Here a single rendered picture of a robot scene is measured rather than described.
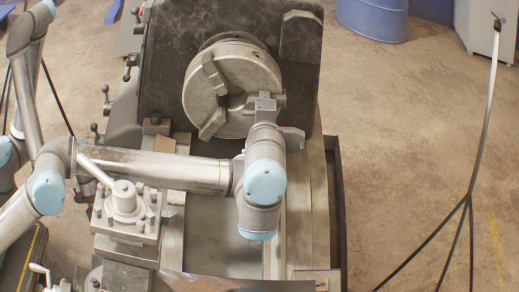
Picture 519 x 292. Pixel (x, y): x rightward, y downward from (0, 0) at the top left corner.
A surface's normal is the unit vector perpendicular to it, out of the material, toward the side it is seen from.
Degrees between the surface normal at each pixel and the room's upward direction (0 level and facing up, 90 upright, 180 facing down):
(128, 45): 90
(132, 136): 90
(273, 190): 85
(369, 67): 0
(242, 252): 17
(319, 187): 0
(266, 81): 90
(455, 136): 0
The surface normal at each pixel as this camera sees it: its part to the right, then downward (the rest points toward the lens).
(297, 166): 0.09, -0.82
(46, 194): 0.24, 0.50
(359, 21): -0.53, 0.44
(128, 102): -0.46, -0.73
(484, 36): -0.01, 0.57
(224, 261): 0.19, -0.54
